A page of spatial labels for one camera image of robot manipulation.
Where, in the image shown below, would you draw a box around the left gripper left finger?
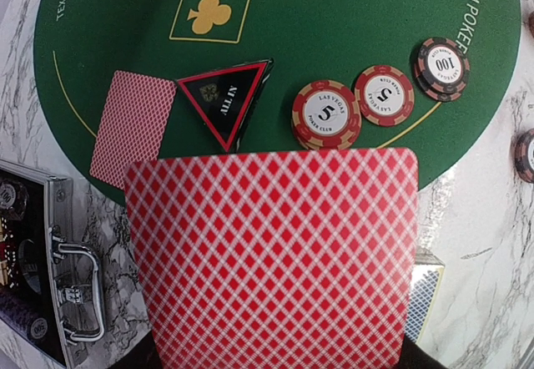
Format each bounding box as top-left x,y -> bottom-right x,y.
112,332 -> 161,369

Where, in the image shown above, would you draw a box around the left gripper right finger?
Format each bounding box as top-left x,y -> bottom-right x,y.
398,338 -> 446,369

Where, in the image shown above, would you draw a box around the red-backed card deck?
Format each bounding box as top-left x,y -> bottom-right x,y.
124,148 -> 418,368

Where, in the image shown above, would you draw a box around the triangular all-in button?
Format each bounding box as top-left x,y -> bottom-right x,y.
177,58 -> 275,153

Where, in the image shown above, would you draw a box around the dealt card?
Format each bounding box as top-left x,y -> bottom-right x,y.
89,70 -> 177,189

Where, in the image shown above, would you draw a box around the black poker chip stack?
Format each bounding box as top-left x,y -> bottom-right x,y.
514,129 -> 534,183

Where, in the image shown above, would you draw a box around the red poker chip stack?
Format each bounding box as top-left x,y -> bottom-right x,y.
526,12 -> 534,38

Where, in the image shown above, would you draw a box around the playing card box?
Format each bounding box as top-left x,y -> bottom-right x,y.
405,247 -> 445,344

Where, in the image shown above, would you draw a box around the aluminium poker case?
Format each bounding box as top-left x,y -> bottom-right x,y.
1,160 -> 106,368

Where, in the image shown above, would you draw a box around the left chip row in case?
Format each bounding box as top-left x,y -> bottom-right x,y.
1,288 -> 48,344

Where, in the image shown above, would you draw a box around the chip row in case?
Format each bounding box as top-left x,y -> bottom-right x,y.
0,179 -> 28,221
1,288 -> 48,344

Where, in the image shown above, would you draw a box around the black dealer button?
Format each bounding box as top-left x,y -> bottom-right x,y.
18,239 -> 42,295

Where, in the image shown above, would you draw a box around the dice in case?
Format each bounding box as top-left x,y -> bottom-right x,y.
1,218 -> 21,290

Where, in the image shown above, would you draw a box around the round green poker mat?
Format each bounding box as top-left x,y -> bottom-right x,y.
33,0 -> 521,186

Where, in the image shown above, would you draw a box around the right chip row in case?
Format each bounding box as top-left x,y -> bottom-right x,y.
0,179 -> 28,221

